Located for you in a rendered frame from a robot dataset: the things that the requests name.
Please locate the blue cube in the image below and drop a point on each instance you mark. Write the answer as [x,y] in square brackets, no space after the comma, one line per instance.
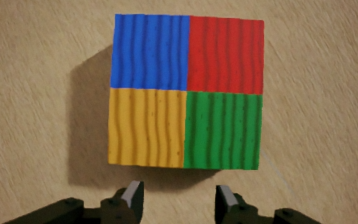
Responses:
[150,52]

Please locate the red cube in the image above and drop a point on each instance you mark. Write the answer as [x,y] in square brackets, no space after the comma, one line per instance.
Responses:
[225,55]

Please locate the yellow cube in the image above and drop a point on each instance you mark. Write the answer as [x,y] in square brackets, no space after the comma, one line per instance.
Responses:
[146,127]

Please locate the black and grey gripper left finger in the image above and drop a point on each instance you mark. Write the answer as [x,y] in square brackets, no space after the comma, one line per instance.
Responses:
[72,211]

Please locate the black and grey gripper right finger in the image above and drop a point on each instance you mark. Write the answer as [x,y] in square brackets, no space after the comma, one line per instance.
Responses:
[228,211]

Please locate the green cube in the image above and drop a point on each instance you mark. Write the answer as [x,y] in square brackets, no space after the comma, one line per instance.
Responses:
[222,130]

